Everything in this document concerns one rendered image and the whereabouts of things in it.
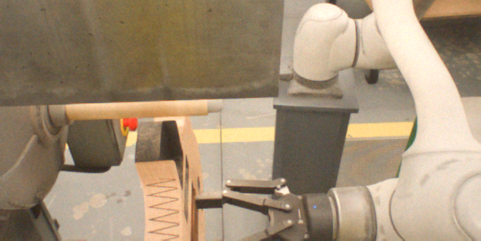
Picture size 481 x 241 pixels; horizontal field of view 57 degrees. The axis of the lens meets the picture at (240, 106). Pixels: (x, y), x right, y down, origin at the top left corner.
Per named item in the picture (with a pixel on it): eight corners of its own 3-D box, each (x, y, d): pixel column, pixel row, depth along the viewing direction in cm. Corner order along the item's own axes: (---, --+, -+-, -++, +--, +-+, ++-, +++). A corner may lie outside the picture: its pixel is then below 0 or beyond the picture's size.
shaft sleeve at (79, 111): (72, 124, 59) (64, 113, 56) (76, 103, 60) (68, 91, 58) (208, 119, 59) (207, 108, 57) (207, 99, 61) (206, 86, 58)
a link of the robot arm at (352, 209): (353, 203, 74) (318, 204, 74) (365, 174, 67) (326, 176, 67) (366, 256, 68) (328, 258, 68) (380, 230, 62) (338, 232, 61)
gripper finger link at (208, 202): (222, 199, 68) (222, 194, 69) (177, 200, 68) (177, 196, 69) (222, 208, 71) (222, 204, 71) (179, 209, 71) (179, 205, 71)
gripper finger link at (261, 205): (290, 212, 66) (292, 204, 67) (220, 192, 69) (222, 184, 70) (288, 223, 69) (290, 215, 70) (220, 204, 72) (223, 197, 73)
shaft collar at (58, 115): (58, 131, 59) (45, 116, 55) (63, 101, 61) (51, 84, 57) (74, 131, 59) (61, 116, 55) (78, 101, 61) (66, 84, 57)
